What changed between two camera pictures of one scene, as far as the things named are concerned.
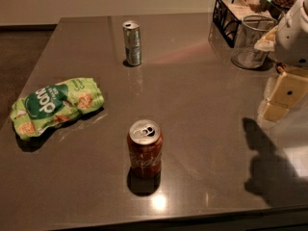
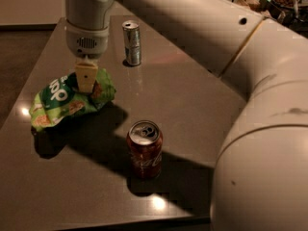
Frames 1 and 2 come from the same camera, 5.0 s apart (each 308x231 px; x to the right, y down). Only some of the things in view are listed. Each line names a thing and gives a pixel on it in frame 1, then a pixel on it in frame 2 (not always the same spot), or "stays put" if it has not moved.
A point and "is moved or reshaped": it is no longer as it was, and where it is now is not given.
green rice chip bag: (55, 104) is moved or reshaped
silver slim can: (132, 42) stays put
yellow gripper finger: (284, 91) to (89, 43)
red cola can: (144, 148) stays put
